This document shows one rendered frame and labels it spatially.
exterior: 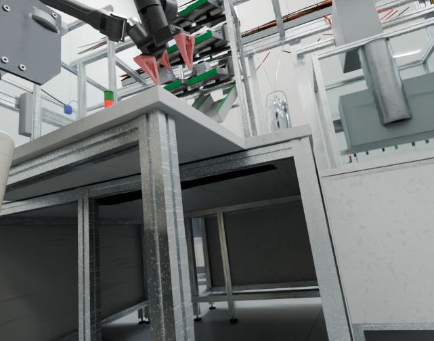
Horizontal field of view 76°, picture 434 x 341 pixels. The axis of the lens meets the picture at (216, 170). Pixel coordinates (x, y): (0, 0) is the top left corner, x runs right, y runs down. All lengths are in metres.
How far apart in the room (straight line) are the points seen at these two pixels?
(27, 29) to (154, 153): 0.29
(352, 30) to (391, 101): 0.51
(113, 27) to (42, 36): 0.53
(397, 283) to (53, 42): 1.45
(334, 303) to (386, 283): 0.76
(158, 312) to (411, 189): 1.25
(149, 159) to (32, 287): 1.46
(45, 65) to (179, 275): 0.41
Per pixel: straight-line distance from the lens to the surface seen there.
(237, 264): 2.59
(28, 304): 1.85
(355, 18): 2.00
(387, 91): 1.71
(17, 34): 0.58
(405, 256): 1.48
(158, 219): 0.44
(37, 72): 0.56
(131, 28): 1.12
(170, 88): 1.15
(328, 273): 0.73
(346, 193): 1.45
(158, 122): 0.47
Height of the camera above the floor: 0.61
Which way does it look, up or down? 13 degrees up
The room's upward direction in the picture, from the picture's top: 7 degrees counter-clockwise
